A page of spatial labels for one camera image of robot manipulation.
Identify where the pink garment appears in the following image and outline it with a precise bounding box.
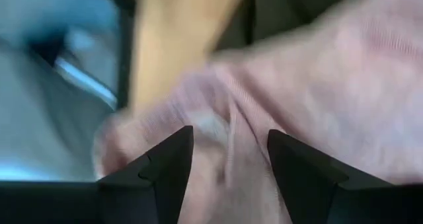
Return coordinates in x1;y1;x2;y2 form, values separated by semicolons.
92;0;423;224

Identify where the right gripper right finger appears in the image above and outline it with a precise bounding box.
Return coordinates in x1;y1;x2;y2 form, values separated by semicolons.
266;129;394;224

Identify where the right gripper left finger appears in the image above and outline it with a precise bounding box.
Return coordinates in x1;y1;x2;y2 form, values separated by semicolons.
98;125;194;224

